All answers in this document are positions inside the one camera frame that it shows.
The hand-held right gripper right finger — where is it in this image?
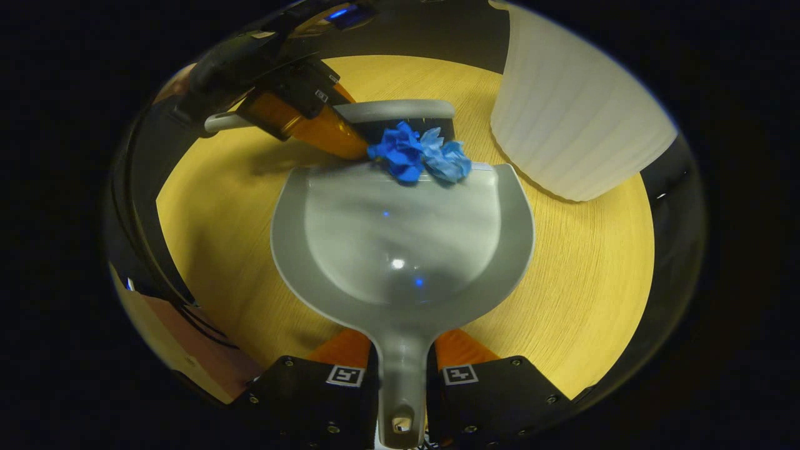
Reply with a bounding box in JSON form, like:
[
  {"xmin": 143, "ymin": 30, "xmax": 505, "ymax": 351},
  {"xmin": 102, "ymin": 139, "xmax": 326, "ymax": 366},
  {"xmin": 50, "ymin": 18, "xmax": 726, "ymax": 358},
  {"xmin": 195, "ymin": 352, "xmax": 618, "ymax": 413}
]
[{"xmin": 426, "ymin": 328, "xmax": 573, "ymax": 450}]

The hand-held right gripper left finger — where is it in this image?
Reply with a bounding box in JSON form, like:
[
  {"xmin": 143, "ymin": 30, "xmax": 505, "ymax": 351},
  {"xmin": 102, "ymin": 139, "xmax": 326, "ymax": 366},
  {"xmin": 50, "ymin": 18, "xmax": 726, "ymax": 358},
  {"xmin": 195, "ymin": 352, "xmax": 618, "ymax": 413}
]
[{"xmin": 232, "ymin": 328, "xmax": 381, "ymax": 450}]

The small white broom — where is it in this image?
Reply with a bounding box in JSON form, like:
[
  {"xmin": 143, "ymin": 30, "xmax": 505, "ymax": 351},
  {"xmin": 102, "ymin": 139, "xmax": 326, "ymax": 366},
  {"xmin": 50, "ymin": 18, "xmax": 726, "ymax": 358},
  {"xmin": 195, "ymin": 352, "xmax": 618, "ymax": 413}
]
[{"xmin": 204, "ymin": 99, "xmax": 457, "ymax": 151}]

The dark blue paper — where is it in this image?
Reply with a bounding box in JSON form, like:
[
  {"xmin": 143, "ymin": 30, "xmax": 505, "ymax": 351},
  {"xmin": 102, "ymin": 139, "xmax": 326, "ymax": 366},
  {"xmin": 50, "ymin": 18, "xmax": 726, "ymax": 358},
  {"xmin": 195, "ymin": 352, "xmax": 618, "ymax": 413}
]
[{"xmin": 367, "ymin": 121, "xmax": 429, "ymax": 184}]

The light blue paper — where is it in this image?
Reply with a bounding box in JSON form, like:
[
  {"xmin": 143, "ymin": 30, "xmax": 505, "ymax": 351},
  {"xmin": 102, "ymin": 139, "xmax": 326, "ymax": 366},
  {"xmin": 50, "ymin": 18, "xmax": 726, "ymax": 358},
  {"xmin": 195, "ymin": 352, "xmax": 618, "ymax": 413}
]
[{"xmin": 420, "ymin": 127, "xmax": 473, "ymax": 184}]

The grey dustpan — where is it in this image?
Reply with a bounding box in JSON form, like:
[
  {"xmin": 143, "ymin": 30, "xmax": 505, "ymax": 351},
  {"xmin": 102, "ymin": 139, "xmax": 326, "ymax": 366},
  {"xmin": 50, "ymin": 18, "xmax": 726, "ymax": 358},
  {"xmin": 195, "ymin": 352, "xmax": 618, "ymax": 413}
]
[{"xmin": 270, "ymin": 161, "xmax": 536, "ymax": 449}]

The white ribbed garbage bin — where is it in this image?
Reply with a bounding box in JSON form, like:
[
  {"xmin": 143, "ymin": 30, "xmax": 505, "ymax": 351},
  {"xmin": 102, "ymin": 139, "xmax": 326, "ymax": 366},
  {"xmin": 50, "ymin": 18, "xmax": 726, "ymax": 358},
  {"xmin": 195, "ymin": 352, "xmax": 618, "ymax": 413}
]
[{"xmin": 489, "ymin": 0, "xmax": 679, "ymax": 203}]

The wooden desktop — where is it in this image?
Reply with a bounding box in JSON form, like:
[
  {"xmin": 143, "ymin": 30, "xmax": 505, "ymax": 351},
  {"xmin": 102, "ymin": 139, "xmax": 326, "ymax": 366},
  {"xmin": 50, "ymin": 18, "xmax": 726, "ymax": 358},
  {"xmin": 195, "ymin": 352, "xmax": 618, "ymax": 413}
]
[{"xmin": 155, "ymin": 55, "xmax": 656, "ymax": 401}]

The black cable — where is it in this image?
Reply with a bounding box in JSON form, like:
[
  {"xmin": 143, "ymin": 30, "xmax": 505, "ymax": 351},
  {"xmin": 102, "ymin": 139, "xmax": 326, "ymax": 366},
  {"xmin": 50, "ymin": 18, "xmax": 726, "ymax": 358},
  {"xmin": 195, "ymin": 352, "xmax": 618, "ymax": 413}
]
[{"xmin": 178, "ymin": 299, "xmax": 241, "ymax": 351}]

